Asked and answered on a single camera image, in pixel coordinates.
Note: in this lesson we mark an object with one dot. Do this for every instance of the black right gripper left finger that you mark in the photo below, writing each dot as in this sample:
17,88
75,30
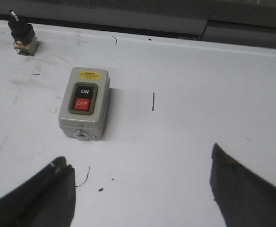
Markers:
48,199

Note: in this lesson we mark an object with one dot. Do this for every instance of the black selector switch yellow base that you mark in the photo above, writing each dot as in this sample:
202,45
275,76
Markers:
25,40

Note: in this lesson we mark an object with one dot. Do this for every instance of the grey on off switch box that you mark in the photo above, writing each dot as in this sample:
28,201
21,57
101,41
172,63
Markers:
83,108

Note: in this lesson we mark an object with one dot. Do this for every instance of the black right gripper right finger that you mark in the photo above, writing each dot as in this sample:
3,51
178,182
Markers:
244,198

